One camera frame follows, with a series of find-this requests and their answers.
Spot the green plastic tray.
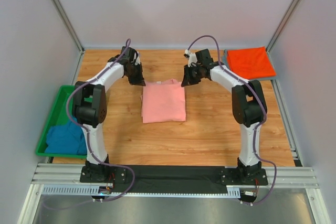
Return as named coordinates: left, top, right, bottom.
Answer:
left=35, top=84, right=107, bottom=159

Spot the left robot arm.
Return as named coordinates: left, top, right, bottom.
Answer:
left=67, top=46, right=146, bottom=167

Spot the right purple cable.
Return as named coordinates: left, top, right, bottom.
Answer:
left=187, top=35, right=278, bottom=207

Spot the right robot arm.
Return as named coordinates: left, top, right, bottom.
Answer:
left=181, top=49, right=267, bottom=176

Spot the white slotted cable duct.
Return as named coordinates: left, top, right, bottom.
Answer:
left=41, top=185, right=240, bottom=198

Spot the folded orange t-shirt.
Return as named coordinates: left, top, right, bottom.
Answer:
left=227, top=47, right=276, bottom=80

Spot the purple cable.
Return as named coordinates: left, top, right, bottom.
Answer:
left=41, top=38, right=137, bottom=210
left=187, top=35, right=278, bottom=207

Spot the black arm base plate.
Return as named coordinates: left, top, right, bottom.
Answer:
left=80, top=163, right=268, bottom=186

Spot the blue t-shirt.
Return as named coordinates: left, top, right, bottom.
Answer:
left=45, top=120, right=87, bottom=155

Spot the aluminium frame rail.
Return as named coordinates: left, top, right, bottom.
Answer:
left=31, top=163, right=319, bottom=189

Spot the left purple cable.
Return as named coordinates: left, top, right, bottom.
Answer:
left=41, top=38, right=137, bottom=210

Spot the folded grey t-shirt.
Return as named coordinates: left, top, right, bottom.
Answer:
left=222, top=49, right=277, bottom=81

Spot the pink t-shirt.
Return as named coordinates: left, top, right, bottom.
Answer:
left=141, top=79, right=186, bottom=124

